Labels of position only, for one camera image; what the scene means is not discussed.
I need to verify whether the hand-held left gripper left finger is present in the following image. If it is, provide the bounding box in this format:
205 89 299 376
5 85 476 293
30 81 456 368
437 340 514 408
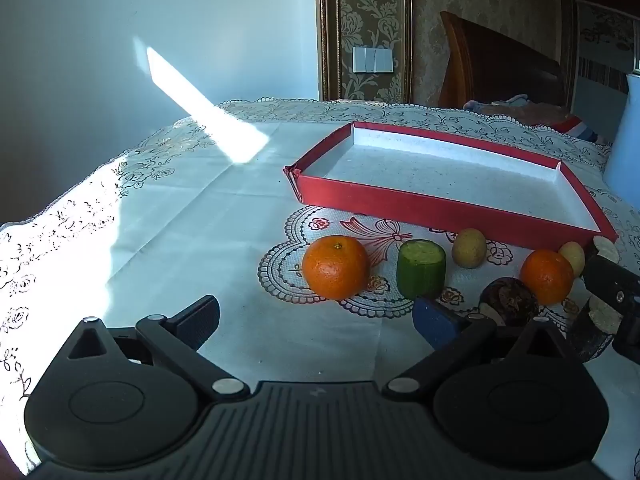
65 295 252 404

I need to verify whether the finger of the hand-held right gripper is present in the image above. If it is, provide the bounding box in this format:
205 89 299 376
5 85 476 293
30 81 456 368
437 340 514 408
582 256 640 311
614 310 640 356

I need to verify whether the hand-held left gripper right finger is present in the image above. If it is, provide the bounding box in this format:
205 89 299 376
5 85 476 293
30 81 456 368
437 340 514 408
382 296 582 404

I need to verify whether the white sliced vegetable piece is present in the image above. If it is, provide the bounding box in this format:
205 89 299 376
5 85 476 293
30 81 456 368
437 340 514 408
591 236 621 264

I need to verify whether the small yellow fruit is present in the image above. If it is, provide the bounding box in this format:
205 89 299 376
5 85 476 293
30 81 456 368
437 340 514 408
558 241 586 278

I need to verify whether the green cucumber piece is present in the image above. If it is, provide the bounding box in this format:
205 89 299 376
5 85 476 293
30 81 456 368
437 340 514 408
396 240 447 301

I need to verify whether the small orange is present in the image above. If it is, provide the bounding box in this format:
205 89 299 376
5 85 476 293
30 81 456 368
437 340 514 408
520 249 575 306

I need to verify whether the brown kiwi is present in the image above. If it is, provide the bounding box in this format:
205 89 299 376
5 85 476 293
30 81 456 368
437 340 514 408
451 228 487 268

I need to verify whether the large orange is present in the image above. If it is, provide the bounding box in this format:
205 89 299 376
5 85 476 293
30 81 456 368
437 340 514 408
302 236 371 301

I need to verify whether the red cardboard box tray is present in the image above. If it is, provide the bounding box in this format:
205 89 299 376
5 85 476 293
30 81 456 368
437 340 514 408
283 121 619 251

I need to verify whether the white lace tablecloth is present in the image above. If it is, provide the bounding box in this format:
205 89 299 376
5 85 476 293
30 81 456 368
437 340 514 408
0 97 640 476

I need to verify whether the striped bedding pile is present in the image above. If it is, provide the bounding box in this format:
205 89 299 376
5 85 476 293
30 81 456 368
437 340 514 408
462 94 601 143

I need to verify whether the wooden bed headboard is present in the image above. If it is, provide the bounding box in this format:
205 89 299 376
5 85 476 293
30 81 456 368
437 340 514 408
439 10 566 109

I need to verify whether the wardrobe with patterned doors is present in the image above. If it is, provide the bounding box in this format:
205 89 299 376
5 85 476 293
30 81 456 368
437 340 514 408
570 0 640 146

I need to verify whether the white wall light switch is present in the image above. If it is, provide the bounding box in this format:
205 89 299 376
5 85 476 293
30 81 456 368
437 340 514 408
352 46 395 74

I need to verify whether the gilded wall panel frame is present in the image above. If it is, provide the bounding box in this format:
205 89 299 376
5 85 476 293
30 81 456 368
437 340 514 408
315 0 413 104

